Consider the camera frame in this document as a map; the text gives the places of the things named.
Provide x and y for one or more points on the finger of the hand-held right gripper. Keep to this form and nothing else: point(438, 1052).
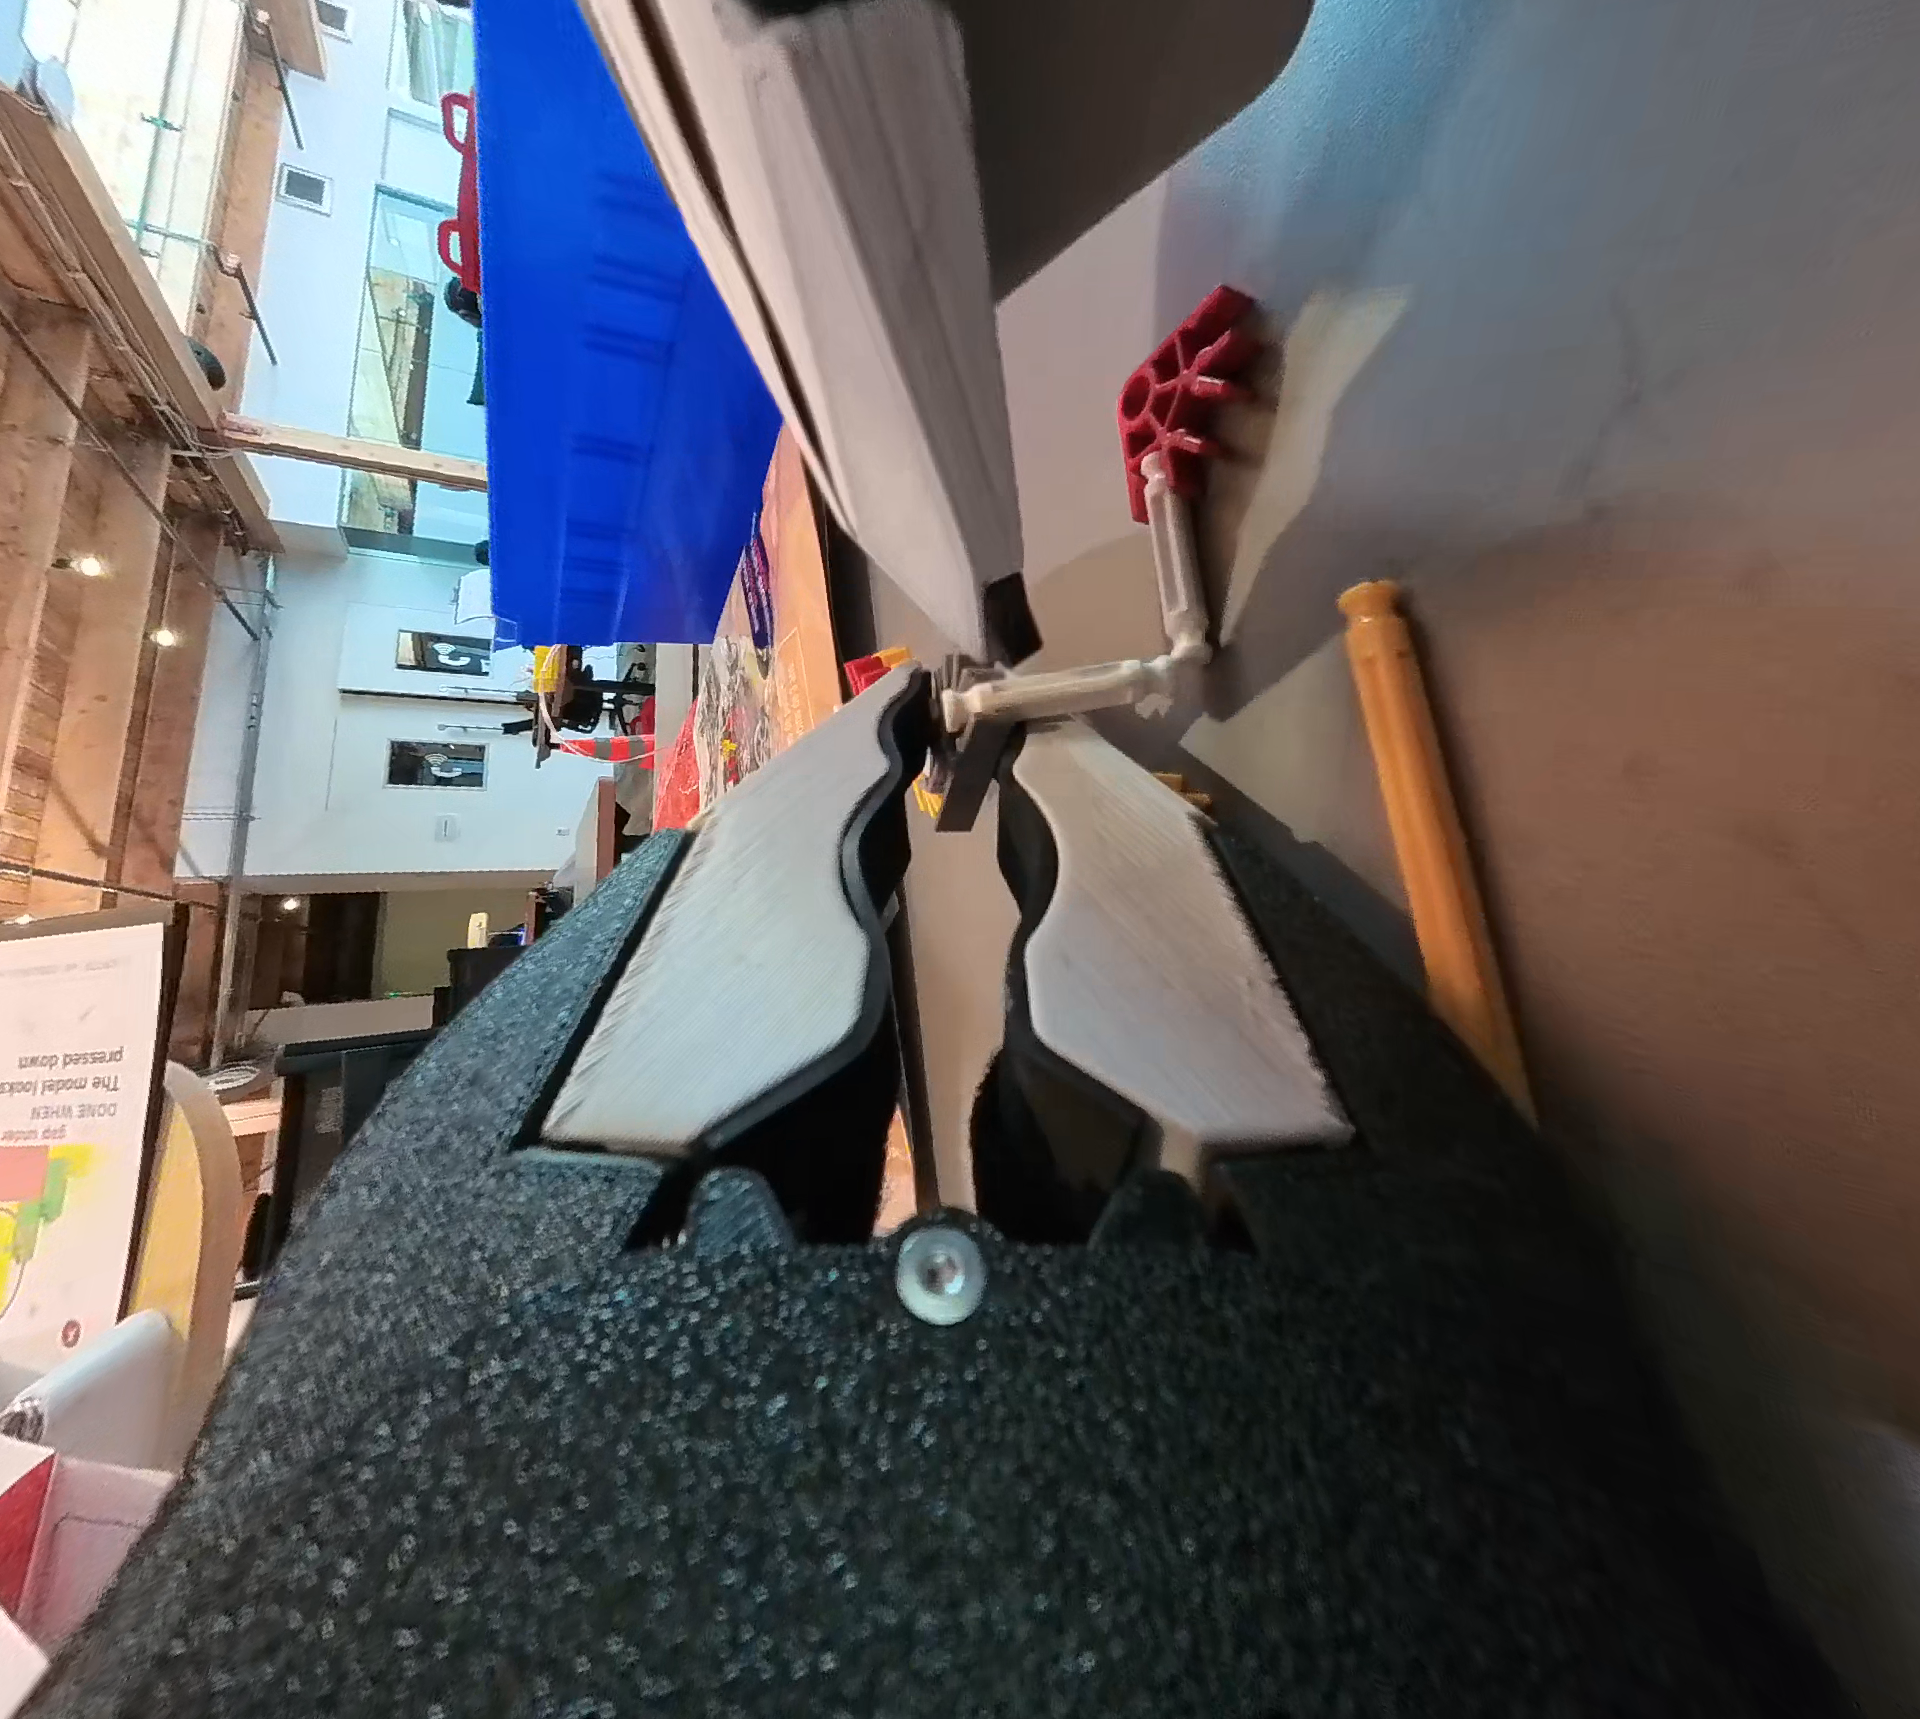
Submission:
point(900, 325)
point(675, 99)

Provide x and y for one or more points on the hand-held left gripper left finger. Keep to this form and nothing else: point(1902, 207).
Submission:
point(720, 970)

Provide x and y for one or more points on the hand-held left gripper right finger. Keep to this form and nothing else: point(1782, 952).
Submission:
point(1171, 970)

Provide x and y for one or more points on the red fan connector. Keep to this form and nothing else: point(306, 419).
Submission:
point(1162, 399)

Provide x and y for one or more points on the grey snowflake connector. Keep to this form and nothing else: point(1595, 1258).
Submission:
point(968, 782)

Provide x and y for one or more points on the short white rod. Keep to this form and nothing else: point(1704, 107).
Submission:
point(1050, 691)
point(1179, 551)

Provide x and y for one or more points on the red bag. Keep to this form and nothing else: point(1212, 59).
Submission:
point(462, 189)

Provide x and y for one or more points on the orange traffic cone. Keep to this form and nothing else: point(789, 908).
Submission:
point(600, 748)

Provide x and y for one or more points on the orange toy set bag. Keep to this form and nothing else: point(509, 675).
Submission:
point(789, 581)

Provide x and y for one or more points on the long yellow rod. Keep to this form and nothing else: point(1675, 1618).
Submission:
point(1418, 820)

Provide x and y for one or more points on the blue plastic bin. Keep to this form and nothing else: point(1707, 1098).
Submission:
point(600, 399)

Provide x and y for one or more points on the pale wooden chair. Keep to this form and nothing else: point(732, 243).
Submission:
point(189, 1180)

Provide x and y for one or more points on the white instruction sign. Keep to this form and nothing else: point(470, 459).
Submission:
point(74, 1120)

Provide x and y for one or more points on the white cardboard box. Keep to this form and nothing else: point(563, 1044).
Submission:
point(105, 1480)

